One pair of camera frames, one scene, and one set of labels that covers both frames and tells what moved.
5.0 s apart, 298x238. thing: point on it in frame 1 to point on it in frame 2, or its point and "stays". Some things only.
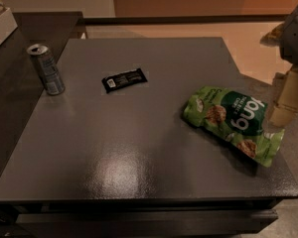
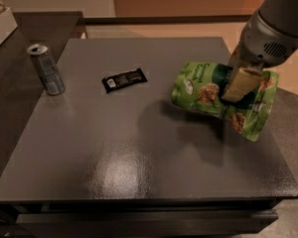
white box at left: x=1 y=28 stays
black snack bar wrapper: x=123 y=79 stays
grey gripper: x=297 y=39 to x=265 y=45
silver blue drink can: x=47 y=68 stays
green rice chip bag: x=237 y=119 to x=200 y=85
